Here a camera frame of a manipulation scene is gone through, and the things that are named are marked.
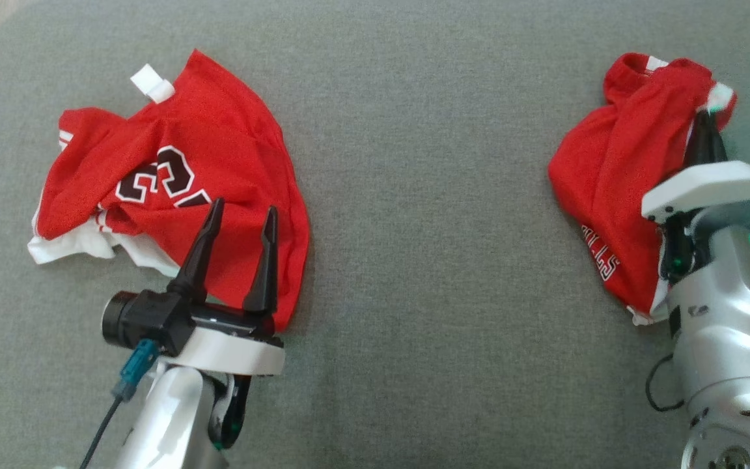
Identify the grey sofa seat cushion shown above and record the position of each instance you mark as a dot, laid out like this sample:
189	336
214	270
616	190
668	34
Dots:
427	273

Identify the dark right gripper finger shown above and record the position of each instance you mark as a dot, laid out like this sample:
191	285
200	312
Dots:
706	143

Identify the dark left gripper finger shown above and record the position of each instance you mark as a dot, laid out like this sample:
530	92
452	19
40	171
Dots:
200	257
264	267

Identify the red shorts with white waistband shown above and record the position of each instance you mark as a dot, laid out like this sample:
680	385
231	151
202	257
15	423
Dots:
616	169

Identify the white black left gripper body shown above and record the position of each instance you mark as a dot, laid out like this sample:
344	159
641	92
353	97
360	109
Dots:
232	348

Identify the red Bulls 23 jersey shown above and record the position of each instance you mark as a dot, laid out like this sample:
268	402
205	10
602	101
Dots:
219	150

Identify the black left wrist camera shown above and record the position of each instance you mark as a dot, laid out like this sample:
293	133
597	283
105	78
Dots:
140	319

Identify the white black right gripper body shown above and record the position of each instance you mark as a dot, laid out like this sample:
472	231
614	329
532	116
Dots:
713	185

